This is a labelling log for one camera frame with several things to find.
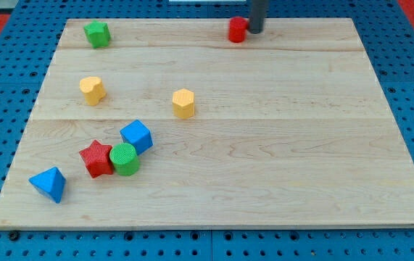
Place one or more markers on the red star block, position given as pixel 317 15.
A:
pixel 96 159

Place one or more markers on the yellow heart block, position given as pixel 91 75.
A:
pixel 92 89

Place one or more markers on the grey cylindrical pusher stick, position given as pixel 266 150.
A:
pixel 257 15

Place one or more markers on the green star block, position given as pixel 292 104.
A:
pixel 97 34

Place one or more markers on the light wooden board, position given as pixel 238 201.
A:
pixel 291 131

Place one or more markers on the red cylinder block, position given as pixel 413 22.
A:
pixel 237 31

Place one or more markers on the blue triangle block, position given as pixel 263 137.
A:
pixel 50 183

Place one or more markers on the blue cube block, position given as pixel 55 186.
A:
pixel 138 135

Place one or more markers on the yellow hexagon block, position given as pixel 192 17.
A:
pixel 183 103

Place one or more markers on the green cylinder block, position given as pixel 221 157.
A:
pixel 124 159

